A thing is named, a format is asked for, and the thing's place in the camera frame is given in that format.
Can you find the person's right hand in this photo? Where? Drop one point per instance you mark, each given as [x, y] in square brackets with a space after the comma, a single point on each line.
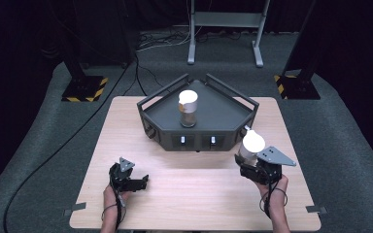
[277, 191]

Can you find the grey metal stand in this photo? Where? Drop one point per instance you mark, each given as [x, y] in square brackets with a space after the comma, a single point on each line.
[226, 19]

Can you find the person's left hand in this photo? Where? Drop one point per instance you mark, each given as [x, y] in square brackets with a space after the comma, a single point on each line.
[111, 195]

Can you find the clear jar with white lid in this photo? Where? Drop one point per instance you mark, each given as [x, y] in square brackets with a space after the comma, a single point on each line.
[187, 111]
[253, 142]

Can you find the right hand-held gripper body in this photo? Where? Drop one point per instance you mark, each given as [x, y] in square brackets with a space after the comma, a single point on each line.
[268, 168]

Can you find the grey tape strip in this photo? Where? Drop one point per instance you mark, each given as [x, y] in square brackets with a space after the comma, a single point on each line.
[316, 209]
[75, 208]

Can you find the dark grey corner rack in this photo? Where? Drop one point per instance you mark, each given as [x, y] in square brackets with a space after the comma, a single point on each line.
[220, 110]

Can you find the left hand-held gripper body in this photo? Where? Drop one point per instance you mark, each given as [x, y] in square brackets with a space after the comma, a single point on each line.
[124, 176]

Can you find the black stand with striped base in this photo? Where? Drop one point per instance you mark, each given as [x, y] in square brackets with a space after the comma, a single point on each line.
[85, 87]
[296, 85]

